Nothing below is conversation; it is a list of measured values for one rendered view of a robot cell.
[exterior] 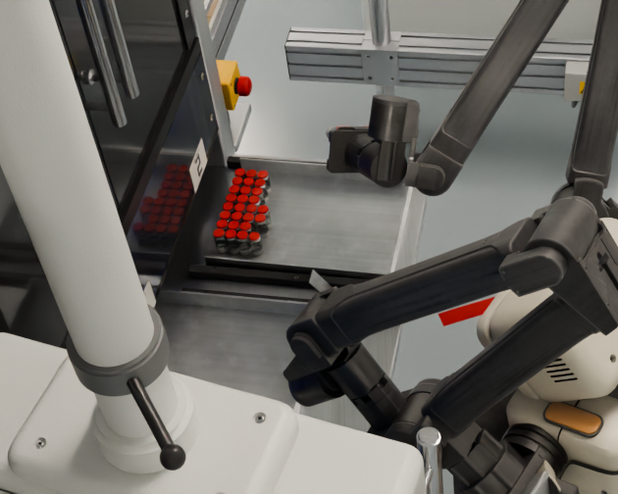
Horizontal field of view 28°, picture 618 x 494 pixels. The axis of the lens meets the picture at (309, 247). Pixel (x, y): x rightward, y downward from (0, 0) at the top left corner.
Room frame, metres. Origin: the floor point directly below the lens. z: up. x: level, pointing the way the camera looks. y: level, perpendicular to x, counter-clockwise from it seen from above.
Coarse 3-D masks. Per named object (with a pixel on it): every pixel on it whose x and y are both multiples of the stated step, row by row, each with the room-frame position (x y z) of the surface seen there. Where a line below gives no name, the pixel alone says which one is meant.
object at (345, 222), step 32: (256, 160) 1.74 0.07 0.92; (288, 192) 1.67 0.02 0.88; (320, 192) 1.66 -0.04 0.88; (352, 192) 1.65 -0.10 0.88; (384, 192) 1.63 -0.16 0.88; (288, 224) 1.59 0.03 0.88; (320, 224) 1.58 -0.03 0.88; (352, 224) 1.56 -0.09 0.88; (384, 224) 1.55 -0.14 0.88; (224, 256) 1.54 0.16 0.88; (256, 256) 1.52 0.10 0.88; (288, 256) 1.51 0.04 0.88; (320, 256) 1.50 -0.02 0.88; (352, 256) 1.49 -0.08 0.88; (384, 256) 1.47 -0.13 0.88
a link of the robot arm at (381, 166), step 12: (372, 144) 1.30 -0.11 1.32; (384, 144) 1.27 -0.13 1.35; (396, 144) 1.27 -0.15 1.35; (360, 156) 1.29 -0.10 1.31; (372, 156) 1.27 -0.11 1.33; (384, 156) 1.26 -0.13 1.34; (396, 156) 1.26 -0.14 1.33; (360, 168) 1.28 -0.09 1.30; (372, 168) 1.25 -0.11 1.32; (384, 168) 1.25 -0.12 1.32; (396, 168) 1.26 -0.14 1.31; (372, 180) 1.26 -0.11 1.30; (384, 180) 1.24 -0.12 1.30; (396, 180) 1.25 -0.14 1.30
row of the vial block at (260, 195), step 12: (264, 180) 1.67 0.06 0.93; (252, 192) 1.64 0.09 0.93; (264, 192) 1.66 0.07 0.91; (252, 204) 1.61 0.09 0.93; (264, 204) 1.64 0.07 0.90; (252, 216) 1.58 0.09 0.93; (240, 228) 1.56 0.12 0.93; (252, 228) 1.57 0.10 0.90; (240, 240) 1.53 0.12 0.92; (240, 252) 1.53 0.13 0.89
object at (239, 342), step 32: (192, 320) 1.40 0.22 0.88; (224, 320) 1.39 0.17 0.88; (256, 320) 1.37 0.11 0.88; (288, 320) 1.36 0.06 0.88; (192, 352) 1.32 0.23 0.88; (224, 352) 1.31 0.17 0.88; (256, 352) 1.30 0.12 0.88; (288, 352) 1.29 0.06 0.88; (224, 384) 1.25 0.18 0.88; (256, 384) 1.23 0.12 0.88
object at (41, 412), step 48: (0, 336) 0.86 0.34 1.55; (0, 384) 0.79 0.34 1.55; (48, 384) 0.76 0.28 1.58; (192, 384) 0.73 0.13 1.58; (0, 432) 0.73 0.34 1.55; (48, 432) 0.70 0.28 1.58; (240, 432) 0.66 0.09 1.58; (288, 432) 0.66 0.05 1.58; (336, 432) 0.67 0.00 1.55; (0, 480) 0.68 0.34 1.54; (48, 480) 0.65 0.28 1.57; (96, 480) 0.64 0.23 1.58; (144, 480) 0.63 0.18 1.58; (192, 480) 0.62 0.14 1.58; (240, 480) 0.61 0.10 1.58; (288, 480) 0.62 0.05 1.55; (336, 480) 0.62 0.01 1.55; (384, 480) 0.61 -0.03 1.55
